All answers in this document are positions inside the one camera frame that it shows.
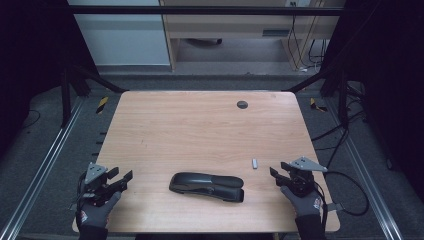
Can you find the black stapler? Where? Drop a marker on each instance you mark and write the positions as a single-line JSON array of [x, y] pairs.
[[203, 185]]

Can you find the light wooden desk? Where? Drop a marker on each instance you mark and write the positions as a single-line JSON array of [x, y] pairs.
[[226, 25]]

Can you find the black frame strut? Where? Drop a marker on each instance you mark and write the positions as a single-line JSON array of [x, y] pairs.
[[313, 80], [96, 80]]

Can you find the grey metal bracket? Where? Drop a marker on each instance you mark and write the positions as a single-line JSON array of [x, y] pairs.
[[74, 206], [335, 207]]

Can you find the person's left hand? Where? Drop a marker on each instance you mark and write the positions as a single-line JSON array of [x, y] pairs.
[[96, 216]]

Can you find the black curtain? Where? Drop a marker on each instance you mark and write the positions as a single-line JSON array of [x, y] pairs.
[[30, 50], [390, 66]]

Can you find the yellow black striped tape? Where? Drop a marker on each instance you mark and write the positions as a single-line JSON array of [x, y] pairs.
[[102, 105], [315, 105]]

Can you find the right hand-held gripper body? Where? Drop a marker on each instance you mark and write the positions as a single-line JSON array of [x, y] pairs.
[[301, 180]]

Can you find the black horizontal frame bar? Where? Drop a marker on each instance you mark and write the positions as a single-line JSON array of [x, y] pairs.
[[200, 10]]

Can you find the person's right hand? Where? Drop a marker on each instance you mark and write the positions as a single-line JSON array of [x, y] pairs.
[[306, 205]]

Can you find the round grey table grommet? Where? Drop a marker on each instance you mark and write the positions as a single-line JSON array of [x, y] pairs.
[[242, 104]]

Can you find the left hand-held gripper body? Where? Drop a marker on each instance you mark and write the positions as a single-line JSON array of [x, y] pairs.
[[95, 173]]

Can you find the grey staple strip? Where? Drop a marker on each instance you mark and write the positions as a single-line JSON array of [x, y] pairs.
[[254, 163]]

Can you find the white cabinet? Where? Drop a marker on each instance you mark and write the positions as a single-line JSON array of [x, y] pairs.
[[123, 40]]

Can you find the aluminium floor rail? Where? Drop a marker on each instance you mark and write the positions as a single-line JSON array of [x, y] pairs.
[[43, 160], [366, 173]]

